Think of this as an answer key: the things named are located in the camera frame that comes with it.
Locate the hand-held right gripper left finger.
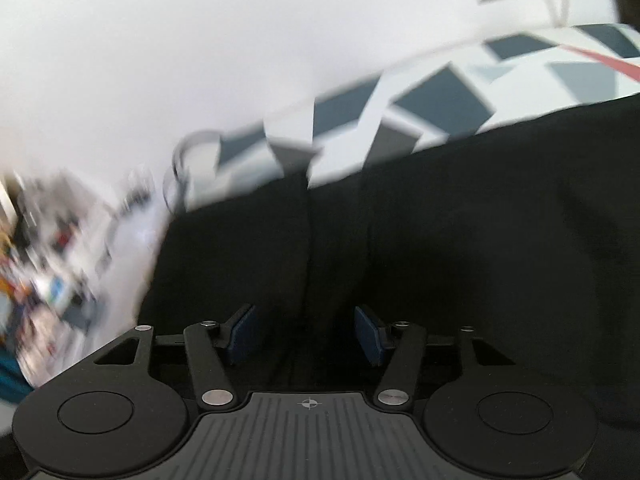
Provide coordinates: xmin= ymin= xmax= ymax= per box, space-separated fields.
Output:
xmin=65 ymin=304 xmax=258 ymax=411

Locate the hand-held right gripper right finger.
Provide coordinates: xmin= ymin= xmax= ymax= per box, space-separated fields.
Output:
xmin=354 ymin=305 xmax=546 ymax=411

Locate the large black garment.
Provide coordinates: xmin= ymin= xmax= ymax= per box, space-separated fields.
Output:
xmin=137 ymin=92 xmax=640 ymax=480

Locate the teal curtain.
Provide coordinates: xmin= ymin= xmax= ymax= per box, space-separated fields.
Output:
xmin=0 ymin=352 xmax=23 ymax=403

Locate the geometric patterned table cover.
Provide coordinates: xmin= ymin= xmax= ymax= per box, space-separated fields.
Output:
xmin=180 ymin=22 xmax=640 ymax=211

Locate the black cable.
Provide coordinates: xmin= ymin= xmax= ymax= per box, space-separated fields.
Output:
xmin=162 ymin=130 xmax=221 ymax=211

